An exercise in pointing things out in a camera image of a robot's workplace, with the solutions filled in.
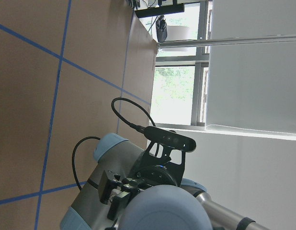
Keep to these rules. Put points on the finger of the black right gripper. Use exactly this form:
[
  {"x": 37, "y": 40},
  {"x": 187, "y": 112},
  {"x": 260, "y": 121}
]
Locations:
[
  {"x": 119, "y": 201},
  {"x": 109, "y": 181}
]

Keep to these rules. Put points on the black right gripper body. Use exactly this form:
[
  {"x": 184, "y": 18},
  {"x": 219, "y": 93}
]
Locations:
[{"x": 150, "y": 176}]

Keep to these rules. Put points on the light blue plastic cup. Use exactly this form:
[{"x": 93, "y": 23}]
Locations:
[{"x": 164, "y": 207}]

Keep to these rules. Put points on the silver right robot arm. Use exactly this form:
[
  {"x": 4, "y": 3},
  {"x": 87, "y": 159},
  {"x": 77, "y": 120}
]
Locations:
[{"x": 131, "y": 189}]

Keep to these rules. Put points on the black soundbar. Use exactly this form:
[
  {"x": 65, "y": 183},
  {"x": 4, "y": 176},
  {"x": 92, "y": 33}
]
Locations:
[{"x": 158, "y": 11}]

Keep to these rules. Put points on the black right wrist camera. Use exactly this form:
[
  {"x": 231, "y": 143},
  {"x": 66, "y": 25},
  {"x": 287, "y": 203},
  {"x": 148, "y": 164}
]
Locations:
[{"x": 169, "y": 139}]

